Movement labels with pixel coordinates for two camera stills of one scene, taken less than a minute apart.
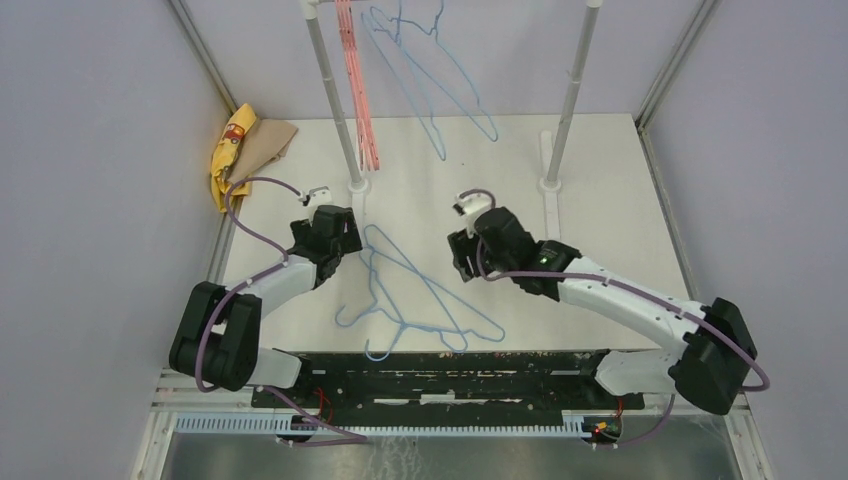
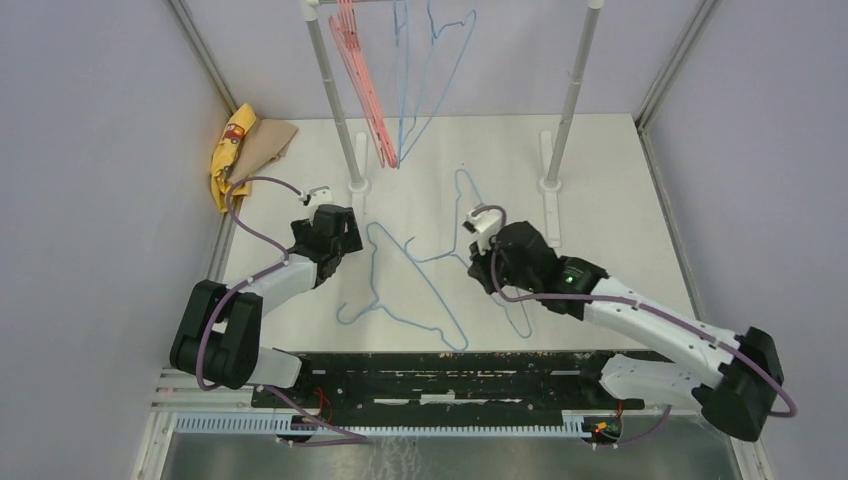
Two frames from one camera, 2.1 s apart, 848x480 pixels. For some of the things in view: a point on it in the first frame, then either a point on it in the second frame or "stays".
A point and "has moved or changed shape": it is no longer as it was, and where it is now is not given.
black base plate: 384,386 stays
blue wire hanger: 375,307 -> 465,340
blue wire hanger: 417,326 -> 453,254
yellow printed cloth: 239,119 stays
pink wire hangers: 369,152 has moved or changed shape
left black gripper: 350,241 stays
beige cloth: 263,143 stays
